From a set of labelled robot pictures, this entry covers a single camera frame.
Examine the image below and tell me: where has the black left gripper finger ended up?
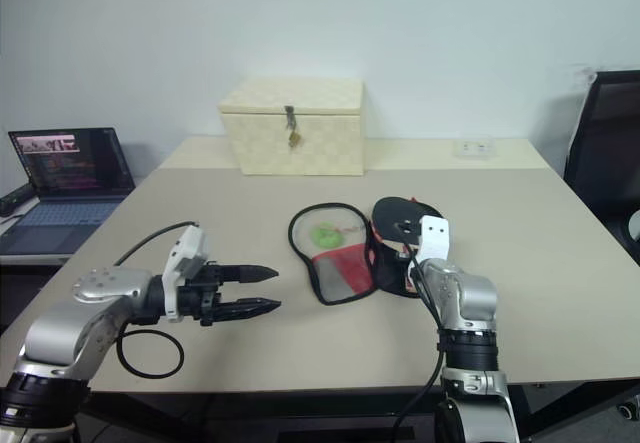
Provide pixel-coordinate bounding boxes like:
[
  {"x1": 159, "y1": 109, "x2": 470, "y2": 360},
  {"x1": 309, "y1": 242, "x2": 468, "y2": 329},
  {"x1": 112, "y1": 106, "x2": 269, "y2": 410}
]
[
  {"x1": 219, "y1": 264, "x2": 279, "y2": 285},
  {"x1": 214, "y1": 298, "x2": 283, "y2": 323}
]

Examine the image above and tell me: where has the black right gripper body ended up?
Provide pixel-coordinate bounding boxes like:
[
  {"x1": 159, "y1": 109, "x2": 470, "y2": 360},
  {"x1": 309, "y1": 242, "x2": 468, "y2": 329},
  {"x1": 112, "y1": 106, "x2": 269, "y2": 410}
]
[{"x1": 392, "y1": 219, "x2": 422, "y2": 238}]

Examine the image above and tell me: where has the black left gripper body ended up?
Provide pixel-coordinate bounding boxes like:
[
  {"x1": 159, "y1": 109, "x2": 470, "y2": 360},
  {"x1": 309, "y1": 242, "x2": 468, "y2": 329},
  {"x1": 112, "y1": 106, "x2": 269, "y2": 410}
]
[{"x1": 177, "y1": 259, "x2": 225, "y2": 328}]

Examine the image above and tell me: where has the black red mesh paddle case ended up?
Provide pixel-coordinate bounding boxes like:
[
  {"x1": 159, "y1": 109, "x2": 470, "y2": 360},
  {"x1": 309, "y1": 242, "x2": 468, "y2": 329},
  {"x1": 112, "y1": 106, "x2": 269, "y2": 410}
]
[{"x1": 287, "y1": 195, "x2": 452, "y2": 307}]

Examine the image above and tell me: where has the white power socket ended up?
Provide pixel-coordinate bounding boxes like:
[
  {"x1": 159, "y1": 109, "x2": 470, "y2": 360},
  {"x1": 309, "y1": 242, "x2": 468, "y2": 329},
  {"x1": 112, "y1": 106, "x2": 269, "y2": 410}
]
[{"x1": 452, "y1": 136, "x2": 496, "y2": 159}]

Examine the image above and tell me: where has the cream woven lidded box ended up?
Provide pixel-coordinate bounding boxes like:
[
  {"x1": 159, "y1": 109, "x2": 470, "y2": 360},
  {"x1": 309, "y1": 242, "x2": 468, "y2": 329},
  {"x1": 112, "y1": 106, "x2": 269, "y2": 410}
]
[{"x1": 217, "y1": 77, "x2": 367, "y2": 178}]

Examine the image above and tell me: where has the open grey laptop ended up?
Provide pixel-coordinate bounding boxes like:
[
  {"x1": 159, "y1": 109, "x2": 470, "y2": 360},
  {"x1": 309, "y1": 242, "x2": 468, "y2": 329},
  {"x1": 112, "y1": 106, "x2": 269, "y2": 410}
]
[{"x1": 0, "y1": 127, "x2": 138, "y2": 257}]

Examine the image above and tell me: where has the black handheld device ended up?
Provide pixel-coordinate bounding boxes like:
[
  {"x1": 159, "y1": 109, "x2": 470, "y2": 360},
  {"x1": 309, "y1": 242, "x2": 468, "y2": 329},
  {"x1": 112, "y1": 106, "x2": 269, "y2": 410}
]
[{"x1": 0, "y1": 186, "x2": 33, "y2": 217}]

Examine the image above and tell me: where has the black office chair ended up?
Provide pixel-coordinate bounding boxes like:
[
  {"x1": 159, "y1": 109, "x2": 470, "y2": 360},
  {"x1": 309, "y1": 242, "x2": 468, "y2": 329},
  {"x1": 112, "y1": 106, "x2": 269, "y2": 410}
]
[{"x1": 563, "y1": 69, "x2": 640, "y2": 267}]

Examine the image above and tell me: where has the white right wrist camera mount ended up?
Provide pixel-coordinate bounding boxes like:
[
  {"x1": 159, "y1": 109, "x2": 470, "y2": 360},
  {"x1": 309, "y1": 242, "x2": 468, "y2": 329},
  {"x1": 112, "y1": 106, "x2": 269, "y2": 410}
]
[{"x1": 407, "y1": 214, "x2": 451, "y2": 289}]

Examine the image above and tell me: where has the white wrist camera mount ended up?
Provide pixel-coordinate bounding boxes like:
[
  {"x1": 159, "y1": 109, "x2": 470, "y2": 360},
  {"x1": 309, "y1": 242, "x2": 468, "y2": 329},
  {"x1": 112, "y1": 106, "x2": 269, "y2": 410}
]
[
  {"x1": 407, "y1": 214, "x2": 451, "y2": 289},
  {"x1": 162, "y1": 224, "x2": 212, "y2": 324}
]

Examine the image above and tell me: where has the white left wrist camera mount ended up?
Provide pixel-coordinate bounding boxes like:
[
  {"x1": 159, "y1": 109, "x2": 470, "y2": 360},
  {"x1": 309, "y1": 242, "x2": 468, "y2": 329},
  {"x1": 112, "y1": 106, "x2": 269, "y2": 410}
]
[{"x1": 162, "y1": 224, "x2": 212, "y2": 324}]

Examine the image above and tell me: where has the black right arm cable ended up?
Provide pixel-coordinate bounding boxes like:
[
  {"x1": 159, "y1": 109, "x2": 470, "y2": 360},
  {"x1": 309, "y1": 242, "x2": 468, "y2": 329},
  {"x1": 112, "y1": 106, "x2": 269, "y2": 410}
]
[{"x1": 392, "y1": 222, "x2": 447, "y2": 443}]

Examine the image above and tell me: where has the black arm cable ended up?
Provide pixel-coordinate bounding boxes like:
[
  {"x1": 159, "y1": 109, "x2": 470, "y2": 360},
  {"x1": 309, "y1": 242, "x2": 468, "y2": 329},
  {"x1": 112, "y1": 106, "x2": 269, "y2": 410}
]
[
  {"x1": 392, "y1": 222, "x2": 447, "y2": 443},
  {"x1": 113, "y1": 220, "x2": 202, "y2": 379}
]

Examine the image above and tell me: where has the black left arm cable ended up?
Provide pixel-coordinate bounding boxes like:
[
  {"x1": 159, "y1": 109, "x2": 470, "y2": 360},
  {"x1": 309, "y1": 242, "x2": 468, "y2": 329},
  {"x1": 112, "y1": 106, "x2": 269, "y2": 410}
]
[{"x1": 113, "y1": 220, "x2": 202, "y2": 379}]

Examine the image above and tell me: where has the black table frame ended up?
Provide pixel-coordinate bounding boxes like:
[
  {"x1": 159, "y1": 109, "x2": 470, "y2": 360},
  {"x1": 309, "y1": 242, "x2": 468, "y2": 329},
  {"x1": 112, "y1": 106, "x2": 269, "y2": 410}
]
[{"x1": 74, "y1": 381, "x2": 640, "y2": 443}]

